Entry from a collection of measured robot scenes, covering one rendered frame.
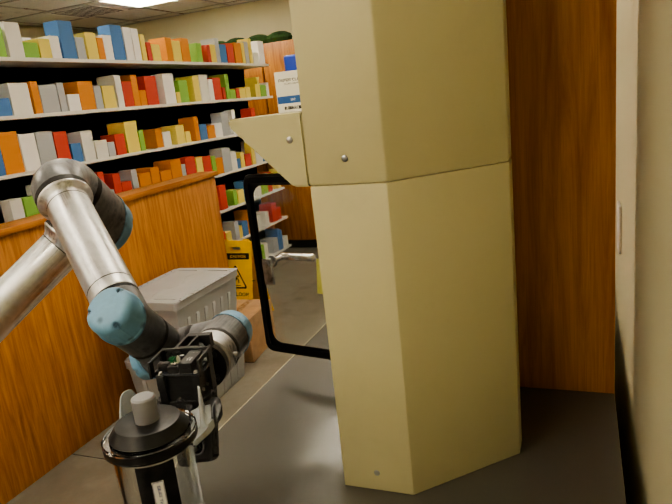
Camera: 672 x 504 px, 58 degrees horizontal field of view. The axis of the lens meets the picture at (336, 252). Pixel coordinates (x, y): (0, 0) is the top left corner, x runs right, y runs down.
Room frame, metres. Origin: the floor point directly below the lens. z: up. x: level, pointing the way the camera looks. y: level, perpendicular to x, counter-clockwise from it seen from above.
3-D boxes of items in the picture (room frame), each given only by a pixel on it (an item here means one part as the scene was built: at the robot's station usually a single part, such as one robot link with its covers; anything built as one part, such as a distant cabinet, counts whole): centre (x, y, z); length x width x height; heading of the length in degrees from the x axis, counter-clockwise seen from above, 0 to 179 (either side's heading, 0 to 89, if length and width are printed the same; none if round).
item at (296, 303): (1.21, 0.05, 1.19); 0.30 x 0.01 x 0.40; 57
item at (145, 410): (0.65, 0.24, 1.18); 0.09 x 0.09 x 0.07
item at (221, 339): (0.87, 0.21, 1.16); 0.08 x 0.05 x 0.08; 82
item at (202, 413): (0.69, 0.19, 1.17); 0.09 x 0.03 x 0.06; 16
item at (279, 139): (1.00, 0.02, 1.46); 0.32 x 0.12 x 0.10; 157
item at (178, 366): (0.79, 0.22, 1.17); 0.12 x 0.08 x 0.09; 172
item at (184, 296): (3.16, 0.86, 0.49); 0.60 x 0.42 x 0.33; 157
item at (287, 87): (0.96, 0.03, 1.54); 0.05 x 0.05 x 0.06; 75
